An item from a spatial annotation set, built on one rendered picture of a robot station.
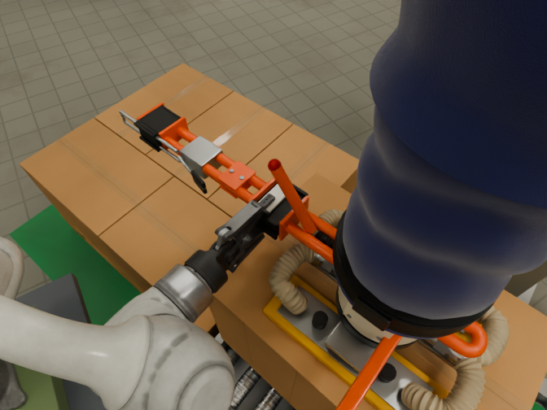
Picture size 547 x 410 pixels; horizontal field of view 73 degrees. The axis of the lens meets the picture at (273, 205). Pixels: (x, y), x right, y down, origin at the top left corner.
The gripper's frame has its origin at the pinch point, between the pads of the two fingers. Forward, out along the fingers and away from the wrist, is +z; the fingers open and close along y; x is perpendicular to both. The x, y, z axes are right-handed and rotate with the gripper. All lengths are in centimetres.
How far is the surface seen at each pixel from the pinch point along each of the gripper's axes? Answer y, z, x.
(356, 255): -18.5, -9.6, 20.9
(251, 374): 66, -18, 6
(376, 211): -28.8, -10.0, 21.3
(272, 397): 66, -19, 15
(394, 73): -42.1, -8.3, 18.3
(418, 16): -47, -8, 19
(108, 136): 66, 18, -116
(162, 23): 121, 159, -262
